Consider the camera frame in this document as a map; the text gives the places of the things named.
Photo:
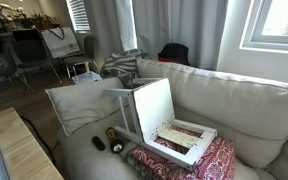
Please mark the grey white patterned blanket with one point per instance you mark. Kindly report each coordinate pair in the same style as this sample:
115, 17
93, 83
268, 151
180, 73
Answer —
124, 65

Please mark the black remote control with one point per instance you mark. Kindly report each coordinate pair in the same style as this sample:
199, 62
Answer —
98, 143

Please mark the white wooden child chair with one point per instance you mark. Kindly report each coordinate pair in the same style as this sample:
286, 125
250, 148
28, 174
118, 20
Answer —
154, 106

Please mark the potted plant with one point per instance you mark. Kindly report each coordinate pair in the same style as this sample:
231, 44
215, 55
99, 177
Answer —
44, 21

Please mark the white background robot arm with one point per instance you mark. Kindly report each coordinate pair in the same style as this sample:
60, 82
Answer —
9, 11

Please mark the light wooden table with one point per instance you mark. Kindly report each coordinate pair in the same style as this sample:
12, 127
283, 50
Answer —
20, 146

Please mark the beige throw pillow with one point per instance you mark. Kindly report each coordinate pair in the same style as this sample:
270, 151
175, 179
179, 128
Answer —
80, 103

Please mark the yellow black flashlight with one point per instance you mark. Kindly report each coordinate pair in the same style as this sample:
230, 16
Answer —
112, 137

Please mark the white framed window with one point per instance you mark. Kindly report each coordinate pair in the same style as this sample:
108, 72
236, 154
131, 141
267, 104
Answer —
277, 23

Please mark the grey office chair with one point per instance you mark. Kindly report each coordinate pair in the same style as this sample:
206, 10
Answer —
89, 46

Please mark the beige fabric sofa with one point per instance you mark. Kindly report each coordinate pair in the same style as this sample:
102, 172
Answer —
244, 100

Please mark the white window blind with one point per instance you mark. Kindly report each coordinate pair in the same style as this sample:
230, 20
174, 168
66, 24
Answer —
78, 15

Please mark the clear plastic storage bin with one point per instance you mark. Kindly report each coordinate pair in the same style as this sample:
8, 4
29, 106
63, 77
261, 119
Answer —
85, 77

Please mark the red patterned cushion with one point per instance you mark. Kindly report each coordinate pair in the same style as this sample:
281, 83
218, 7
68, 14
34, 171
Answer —
217, 161

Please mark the white tote bag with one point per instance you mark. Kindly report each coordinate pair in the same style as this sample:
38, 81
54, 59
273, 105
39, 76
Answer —
60, 41

